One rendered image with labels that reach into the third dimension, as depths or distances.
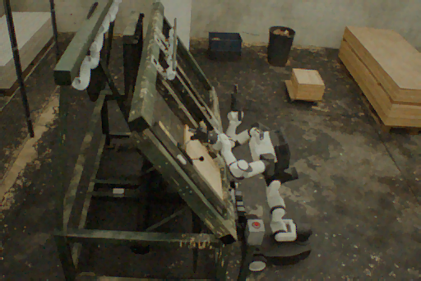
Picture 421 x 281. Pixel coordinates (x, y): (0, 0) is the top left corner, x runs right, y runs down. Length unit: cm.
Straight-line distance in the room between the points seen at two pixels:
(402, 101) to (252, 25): 361
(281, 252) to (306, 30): 567
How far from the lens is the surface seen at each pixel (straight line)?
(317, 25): 861
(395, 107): 614
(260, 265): 385
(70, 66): 221
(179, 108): 308
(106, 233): 308
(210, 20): 822
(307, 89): 626
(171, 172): 250
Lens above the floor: 317
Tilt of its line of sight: 35 degrees down
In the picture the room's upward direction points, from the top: 3 degrees clockwise
